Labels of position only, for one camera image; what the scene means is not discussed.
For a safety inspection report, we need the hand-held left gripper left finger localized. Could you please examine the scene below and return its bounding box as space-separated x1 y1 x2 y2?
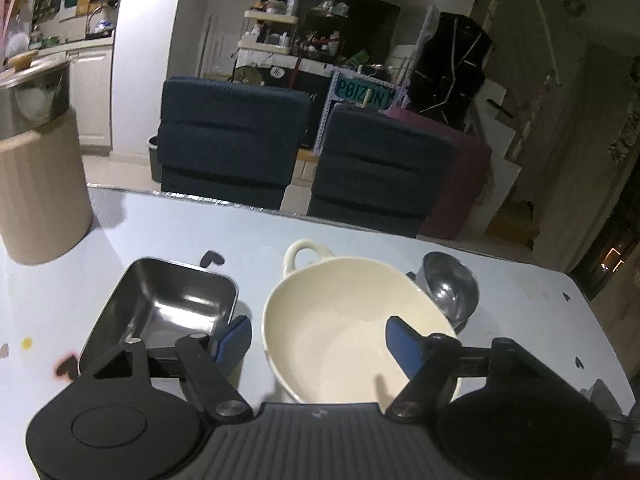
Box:
75 315 253 423

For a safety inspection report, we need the cream ceramic bowl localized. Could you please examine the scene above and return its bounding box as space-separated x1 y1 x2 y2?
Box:
261 239 463 406

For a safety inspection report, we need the cream storage shelf rack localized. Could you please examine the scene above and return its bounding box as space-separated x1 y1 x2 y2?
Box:
235 7 301 81

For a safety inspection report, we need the rectangular steel tray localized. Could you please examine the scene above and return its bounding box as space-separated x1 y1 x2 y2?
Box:
77 256 240 376

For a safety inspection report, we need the black wardrobe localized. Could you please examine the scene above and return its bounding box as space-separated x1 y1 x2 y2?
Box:
410 10 496 126

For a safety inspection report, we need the brown cardboard box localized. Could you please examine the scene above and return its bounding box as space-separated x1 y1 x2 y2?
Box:
487 200 541 248

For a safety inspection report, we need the teal licence plate sign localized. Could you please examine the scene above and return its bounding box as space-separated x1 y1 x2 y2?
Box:
334 77 393 111

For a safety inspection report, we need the white kitchen cabinet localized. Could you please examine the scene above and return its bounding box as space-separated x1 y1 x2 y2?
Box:
67 47 113 151

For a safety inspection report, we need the beige ribbed canister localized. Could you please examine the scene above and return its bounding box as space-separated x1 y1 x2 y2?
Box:
0 110 95 266

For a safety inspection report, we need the dark blue chair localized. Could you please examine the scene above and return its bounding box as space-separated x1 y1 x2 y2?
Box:
156 76 313 211
306 103 458 239

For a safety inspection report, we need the round steel bowl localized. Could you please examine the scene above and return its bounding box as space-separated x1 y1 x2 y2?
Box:
406 251 480 333

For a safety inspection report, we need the dark trash bin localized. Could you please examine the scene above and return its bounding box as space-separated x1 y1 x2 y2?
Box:
146 135 162 181

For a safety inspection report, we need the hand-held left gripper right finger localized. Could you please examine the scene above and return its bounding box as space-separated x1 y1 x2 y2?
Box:
384 316 546 423

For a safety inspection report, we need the maroon armchair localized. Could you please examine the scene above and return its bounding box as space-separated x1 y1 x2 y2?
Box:
387 106 493 241

